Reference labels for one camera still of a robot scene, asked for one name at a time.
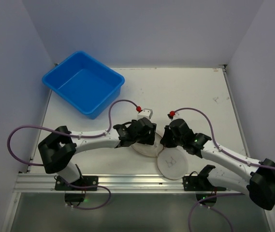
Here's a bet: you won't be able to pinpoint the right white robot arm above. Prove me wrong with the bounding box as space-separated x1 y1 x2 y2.
160 118 275 210

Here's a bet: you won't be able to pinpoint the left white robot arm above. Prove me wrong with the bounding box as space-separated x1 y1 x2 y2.
38 117 157 184

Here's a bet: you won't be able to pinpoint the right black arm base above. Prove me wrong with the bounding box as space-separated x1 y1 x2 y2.
182 165 226 206

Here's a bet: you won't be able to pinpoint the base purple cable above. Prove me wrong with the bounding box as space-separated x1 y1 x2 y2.
188 193 249 232
62 177 113 210

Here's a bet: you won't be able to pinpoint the round beige mesh laundry bag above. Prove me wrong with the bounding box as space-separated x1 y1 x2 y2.
131 132 188 180

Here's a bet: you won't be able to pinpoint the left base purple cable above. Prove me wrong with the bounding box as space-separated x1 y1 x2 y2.
62 177 113 210

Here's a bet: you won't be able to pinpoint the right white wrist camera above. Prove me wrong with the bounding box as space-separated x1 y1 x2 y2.
168 111 182 121

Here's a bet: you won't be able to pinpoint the blue plastic bin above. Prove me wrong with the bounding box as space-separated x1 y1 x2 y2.
42 51 125 119

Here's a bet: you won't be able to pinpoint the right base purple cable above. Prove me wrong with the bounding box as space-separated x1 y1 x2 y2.
188 193 249 232

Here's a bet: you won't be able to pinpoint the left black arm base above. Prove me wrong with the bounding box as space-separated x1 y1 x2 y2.
54 175 99 206

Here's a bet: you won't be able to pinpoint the aluminium mounting rail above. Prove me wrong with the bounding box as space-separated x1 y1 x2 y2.
14 173 251 194

